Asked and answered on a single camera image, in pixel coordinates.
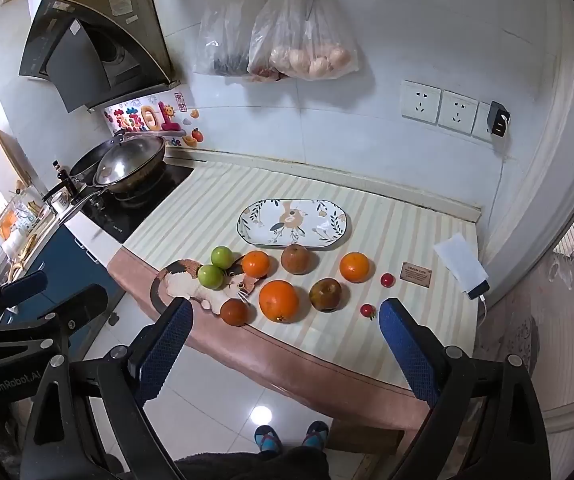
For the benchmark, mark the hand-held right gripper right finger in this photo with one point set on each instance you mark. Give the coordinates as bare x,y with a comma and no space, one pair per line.
407,350

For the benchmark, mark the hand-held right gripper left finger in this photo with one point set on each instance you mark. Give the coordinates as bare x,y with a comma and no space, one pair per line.
167,345

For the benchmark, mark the white wall socket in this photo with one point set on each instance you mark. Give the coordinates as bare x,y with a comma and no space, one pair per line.
458,111
479,125
420,102

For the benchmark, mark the blue slipper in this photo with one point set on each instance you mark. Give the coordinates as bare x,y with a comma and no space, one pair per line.
268,439
315,435

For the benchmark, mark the clear bag of eggs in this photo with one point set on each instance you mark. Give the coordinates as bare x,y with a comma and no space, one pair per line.
307,35

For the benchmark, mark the reddish brown round fruit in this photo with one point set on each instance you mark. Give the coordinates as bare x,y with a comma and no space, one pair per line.
234,311

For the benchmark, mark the dark sauce bottle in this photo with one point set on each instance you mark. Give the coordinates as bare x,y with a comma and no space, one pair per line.
62,175

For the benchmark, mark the black induction cooktop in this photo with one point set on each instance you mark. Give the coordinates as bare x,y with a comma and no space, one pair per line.
137,210

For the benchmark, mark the blue cabinet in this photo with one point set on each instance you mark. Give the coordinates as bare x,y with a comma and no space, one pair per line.
67,260

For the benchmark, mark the person's dark clothing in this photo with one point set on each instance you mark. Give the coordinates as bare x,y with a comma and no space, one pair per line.
252,465

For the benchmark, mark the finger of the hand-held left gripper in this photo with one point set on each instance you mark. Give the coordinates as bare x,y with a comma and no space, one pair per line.
84,300
22,284

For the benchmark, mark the white power bank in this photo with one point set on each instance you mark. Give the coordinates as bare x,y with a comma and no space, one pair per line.
459,265

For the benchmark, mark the black range hood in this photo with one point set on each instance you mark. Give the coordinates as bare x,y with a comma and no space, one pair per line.
82,50

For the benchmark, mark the black frying pan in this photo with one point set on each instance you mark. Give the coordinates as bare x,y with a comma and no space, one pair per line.
83,162

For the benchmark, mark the large orange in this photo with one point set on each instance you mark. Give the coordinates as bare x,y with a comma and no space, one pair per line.
279,301

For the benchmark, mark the wooden table base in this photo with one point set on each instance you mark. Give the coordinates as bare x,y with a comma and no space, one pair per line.
367,437

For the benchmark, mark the wooden cutting board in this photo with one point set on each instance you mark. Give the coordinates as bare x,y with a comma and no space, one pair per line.
14,160

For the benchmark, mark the steel wok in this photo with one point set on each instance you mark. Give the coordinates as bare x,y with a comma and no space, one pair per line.
142,172

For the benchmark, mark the cat shaped mat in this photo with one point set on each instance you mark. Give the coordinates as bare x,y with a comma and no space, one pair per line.
182,285

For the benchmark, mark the clear bag with dark contents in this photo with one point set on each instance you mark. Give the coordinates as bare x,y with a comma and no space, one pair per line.
222,35

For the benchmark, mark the green apple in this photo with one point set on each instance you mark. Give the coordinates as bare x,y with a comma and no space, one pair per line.
211,276
222,257

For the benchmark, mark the floral oval plate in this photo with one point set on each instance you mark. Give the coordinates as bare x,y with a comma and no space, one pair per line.
267,220

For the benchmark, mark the glass pan lid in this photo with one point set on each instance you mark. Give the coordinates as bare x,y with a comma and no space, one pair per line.
117,160

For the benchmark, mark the red cherry tomato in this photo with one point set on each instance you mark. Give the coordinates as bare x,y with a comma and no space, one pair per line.
368,310
387,279

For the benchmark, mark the cluttered dish rack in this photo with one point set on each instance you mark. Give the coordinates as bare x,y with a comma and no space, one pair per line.
12,225

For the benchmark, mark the black plug adapter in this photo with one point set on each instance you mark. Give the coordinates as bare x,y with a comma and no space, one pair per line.
498,120

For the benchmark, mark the striped tablecloth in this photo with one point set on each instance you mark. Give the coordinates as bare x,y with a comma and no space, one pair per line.
207,210

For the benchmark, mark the brown cloth label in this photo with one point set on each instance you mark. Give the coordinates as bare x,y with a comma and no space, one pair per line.
417,274

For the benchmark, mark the colourful wall stickers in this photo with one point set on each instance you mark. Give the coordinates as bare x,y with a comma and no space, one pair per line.
142,117

